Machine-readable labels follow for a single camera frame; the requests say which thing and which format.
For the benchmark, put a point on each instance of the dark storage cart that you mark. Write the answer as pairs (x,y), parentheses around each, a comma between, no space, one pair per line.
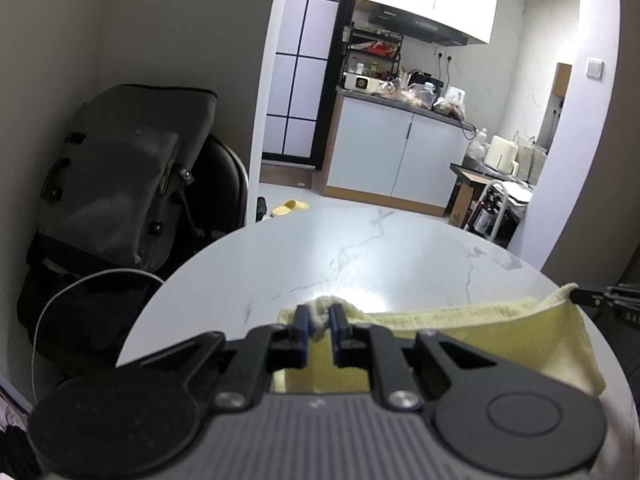
(515,210)

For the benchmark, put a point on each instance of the white kettle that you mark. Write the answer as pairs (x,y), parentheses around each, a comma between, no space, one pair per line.
(455,96)

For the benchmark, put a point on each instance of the white base cabinet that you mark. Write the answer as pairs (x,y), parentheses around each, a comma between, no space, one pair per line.
(390,150)

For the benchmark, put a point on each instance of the cream square container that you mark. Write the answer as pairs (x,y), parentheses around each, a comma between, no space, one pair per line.
(532,160)

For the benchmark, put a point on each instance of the black chair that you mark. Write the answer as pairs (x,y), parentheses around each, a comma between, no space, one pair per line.
(225,185)

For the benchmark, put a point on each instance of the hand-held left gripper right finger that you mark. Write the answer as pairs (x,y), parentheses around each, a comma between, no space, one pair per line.
(337,332)

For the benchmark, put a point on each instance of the black framed glass door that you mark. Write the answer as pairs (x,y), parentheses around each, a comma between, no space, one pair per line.
(300,60)

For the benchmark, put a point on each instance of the yellow slipper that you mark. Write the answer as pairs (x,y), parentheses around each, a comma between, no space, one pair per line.
(290,208)

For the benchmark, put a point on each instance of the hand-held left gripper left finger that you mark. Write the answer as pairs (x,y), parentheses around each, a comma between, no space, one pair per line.
(301,332)

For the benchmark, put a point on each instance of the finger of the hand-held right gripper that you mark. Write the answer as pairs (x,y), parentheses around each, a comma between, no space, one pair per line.
(597,301)
(590,289)

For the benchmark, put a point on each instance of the black range hood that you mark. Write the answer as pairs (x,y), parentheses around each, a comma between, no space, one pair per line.
(420,22)

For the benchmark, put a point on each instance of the yellow towel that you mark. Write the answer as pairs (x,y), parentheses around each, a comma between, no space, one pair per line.
(500,340)

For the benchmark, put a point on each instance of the white countertop appliance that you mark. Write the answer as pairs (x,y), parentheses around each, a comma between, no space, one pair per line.
(362,82)

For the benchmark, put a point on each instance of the cream round container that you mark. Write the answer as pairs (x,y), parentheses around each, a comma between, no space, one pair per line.
(501,154)

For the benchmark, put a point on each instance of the white wall outlet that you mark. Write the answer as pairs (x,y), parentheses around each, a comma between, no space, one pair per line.
(444,54)

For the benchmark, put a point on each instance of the dark wine bottle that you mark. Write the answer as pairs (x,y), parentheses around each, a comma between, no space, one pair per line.
(482,219)

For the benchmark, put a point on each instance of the grey backpack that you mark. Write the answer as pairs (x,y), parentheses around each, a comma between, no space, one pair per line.
(115,185)

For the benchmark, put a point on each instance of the dark cloth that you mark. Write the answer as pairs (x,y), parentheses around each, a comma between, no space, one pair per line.
(15,440)

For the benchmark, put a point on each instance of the black spice rack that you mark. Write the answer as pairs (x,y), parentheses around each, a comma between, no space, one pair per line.
(372,55)

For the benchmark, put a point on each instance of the pile of plastic bags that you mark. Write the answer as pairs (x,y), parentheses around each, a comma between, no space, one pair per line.
(415,94)

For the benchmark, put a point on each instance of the white light switch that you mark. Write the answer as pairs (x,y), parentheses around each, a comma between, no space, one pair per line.
(594,68)

